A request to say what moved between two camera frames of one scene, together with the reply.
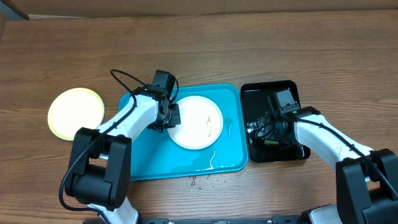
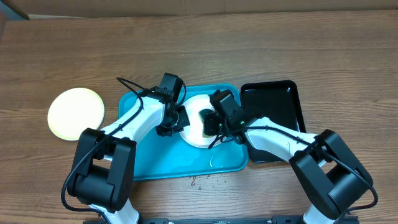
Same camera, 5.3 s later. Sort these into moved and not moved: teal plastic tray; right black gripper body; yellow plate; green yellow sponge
Moved: right black gripper body; green yellow sponge
Not moved: teal plastic tray; yellow plate
